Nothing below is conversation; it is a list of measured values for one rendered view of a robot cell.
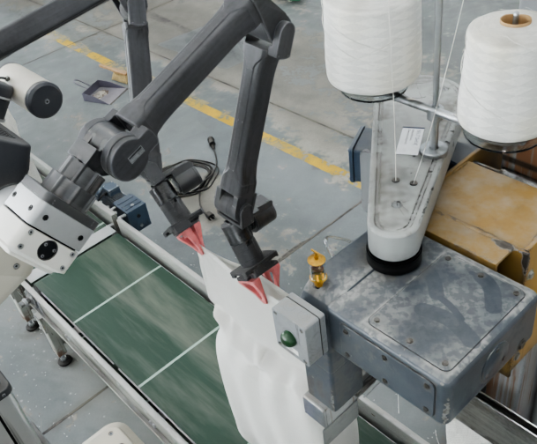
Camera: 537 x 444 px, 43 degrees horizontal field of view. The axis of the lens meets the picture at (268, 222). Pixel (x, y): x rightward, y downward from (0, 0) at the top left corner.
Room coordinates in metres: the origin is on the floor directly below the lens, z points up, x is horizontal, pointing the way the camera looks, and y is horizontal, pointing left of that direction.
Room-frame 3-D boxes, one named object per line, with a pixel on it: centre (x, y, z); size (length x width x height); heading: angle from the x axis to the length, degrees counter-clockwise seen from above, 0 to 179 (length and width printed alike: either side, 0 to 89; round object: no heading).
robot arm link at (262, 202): (1.19, 0.04, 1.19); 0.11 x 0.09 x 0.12; 130
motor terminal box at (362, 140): (1.22, -0.24, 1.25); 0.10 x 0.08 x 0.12; 152
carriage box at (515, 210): (0.97, -0.46, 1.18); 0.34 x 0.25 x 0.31; 127
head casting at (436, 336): (0.73, -0.21, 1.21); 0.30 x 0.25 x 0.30; 37
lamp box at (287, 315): (0.74, -0.02, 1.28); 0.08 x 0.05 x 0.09; 37
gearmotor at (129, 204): (2.47, 0.65, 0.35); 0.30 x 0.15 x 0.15; 37
